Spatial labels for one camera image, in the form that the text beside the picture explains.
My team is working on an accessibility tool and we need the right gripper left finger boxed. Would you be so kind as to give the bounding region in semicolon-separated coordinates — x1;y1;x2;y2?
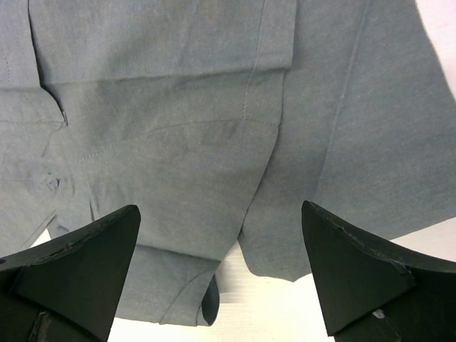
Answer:
1;205;140;341

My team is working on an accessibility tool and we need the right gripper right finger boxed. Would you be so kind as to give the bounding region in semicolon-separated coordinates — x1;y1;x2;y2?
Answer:
301;201;455;341

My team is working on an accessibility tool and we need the grey long sleeve shirt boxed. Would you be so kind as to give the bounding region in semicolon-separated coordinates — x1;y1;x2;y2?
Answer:
1;1;455;326

